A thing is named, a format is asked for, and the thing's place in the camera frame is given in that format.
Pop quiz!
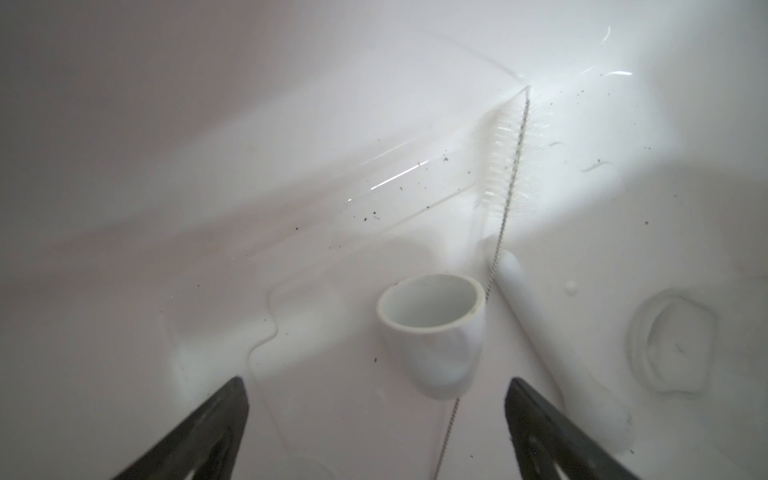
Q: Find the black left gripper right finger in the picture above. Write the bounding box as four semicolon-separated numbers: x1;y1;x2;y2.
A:
504;377;636;480

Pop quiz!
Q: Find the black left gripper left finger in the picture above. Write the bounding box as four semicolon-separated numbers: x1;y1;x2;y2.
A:
116;376;249;479

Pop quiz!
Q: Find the white ceramic pestle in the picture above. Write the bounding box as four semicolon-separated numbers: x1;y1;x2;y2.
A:
488;242;635;455

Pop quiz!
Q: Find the small clear glass bottle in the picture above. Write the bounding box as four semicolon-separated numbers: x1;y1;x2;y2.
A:
626;289;720;397

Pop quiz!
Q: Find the white plastic storage bin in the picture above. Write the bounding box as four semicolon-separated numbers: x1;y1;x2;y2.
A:
1;1;767;479

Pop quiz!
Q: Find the white test tube brush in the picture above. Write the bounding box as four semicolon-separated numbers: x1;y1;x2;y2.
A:
431;86;553;480

